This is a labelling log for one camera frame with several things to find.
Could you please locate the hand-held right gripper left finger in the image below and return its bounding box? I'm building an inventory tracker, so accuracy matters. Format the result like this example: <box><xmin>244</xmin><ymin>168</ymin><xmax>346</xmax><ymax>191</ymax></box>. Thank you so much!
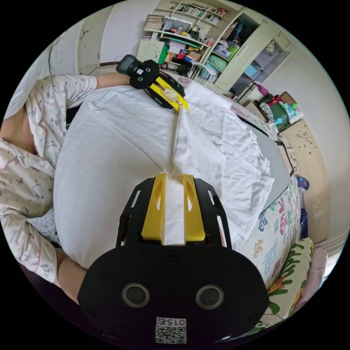
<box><xmin>141</xmin><ymin>173</ymin><xmax>167</xmax><ymax>241</ymax></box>

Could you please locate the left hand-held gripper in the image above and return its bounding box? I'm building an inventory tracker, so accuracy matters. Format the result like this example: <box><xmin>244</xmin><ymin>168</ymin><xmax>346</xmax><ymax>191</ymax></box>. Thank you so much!
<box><xmin>129</xmin><ymin>59</ymin><xmax>190</xmax><ymax>112</ymax></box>

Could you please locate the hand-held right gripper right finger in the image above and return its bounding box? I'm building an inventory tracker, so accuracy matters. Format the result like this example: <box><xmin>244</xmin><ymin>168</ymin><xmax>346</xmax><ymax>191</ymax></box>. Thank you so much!
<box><xmin>182</xmin><ymin>173</ymin><xmax>206</xmax><ymax>242</ymax></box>

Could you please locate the white shirt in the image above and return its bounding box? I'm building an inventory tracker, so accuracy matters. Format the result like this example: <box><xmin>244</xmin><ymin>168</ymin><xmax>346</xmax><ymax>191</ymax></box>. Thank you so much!
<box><xmin>53</xmin><ymin>81</ymin><xmax>276</xmax><ymax>271</ymax></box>

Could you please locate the person's right forearm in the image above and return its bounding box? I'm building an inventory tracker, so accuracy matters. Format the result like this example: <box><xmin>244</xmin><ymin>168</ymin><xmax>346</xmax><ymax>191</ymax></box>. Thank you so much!
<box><xmin>54</xmin><ymin>248</ymin><xmax>89</xmax><ymax>306</ymax></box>

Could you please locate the person's left forearm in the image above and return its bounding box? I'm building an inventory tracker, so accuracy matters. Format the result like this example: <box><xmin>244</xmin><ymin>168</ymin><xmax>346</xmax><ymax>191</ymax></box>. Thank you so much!
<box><xmin>95</xmin><ymin>71</ymin><xmax>124</xmax><ymax>90</ymax></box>

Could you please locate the cream shelf with books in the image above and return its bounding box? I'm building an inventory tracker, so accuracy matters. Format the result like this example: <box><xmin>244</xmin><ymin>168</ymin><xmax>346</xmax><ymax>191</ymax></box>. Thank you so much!
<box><xmin>136</xmin><ymin>0</ymin><xmax>248</xmax><ymax>84</ymax></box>

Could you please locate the flat grey board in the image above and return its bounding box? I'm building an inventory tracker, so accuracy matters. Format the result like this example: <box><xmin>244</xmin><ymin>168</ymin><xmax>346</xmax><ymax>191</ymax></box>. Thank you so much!
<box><xmin>255</xmin><ymin>131</ymin><xmax>295</xmax><ymax>211</ymax></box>

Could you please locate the cream open cupboard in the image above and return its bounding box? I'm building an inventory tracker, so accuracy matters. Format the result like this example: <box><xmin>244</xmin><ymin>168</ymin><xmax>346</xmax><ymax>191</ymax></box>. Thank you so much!
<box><xmin>213</xmin><ymin>7</ymin><xmax>292</xmax><ymax>94</ymax></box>

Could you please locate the green box with ribbon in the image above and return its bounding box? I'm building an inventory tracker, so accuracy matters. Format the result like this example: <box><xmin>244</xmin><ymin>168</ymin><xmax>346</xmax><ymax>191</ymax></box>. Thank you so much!
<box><xmin>259</xmin><ymin>92</ymin><xmax>304</xmax><ymax>132</ymax></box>

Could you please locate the green flowered pillow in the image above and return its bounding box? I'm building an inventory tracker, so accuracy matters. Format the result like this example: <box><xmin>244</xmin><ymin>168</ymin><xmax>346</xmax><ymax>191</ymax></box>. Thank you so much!
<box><xmin>265</xmin><ymin>237</ymin><xmax>315</xmax><ymax>321</ymax></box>

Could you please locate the person's body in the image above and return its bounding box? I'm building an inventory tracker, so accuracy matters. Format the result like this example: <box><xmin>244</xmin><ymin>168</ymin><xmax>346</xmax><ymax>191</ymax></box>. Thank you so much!
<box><xmin>0</xmin><ymin>74</ymin><xmax>98</xmax><ymax>284</ymax></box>

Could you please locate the pink pillow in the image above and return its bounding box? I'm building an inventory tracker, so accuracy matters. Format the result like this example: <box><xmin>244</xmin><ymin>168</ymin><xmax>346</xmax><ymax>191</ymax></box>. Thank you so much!
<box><xmin>295</xmin><ymin>245</ymin><xmax>329</xmax><ymax>311</ymax></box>

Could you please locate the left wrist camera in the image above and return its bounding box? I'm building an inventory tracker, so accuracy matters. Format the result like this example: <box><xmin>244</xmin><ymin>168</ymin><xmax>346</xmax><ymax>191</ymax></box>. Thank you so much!
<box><xmin>116</xmin><ymin>54</ymin><xmax>142</xmax><ymax>76</ymax></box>

